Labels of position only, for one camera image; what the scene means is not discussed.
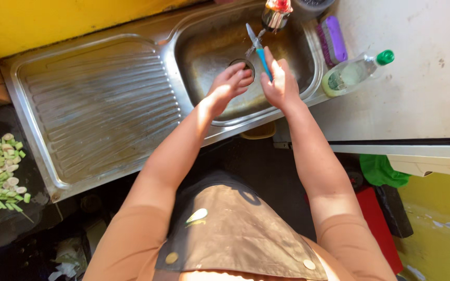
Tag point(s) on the person's right hand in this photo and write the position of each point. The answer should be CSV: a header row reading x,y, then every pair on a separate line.
x,y
281,88

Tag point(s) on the person's left hand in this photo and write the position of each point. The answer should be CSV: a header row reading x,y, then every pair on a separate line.
x,y
225,88

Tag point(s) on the person's left fingers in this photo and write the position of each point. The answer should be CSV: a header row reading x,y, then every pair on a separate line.
x,y
240,76

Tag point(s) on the person's right fingers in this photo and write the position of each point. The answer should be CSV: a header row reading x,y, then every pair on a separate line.
x,y
275,68

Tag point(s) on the metal tap with red knob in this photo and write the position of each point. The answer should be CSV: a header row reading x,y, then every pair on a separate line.
x,y
275,13

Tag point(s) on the purple scrubbing brush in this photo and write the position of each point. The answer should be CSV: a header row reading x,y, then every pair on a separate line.
x,y
332,39

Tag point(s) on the grey container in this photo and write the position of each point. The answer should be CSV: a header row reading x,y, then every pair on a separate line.
x,y
311,7

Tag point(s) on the clear bottle with green cap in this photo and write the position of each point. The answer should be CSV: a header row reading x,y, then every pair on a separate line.
x,y
352,72

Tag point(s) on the stainless steel sink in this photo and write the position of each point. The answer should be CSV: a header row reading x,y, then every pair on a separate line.
x,y
111,101

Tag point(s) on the green cloth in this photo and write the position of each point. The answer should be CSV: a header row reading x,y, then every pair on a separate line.
x,y
381,171

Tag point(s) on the brown apron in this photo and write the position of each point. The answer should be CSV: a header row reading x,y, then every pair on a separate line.
x,y
232,234

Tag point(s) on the black cutting board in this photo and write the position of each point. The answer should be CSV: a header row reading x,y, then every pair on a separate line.
x,y
6,171

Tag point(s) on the pile of chopped green vegetables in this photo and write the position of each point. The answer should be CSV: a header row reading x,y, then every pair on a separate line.
x,y
0,171

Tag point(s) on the black rubbish bag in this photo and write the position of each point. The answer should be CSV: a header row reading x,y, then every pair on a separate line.
x,y
41,253

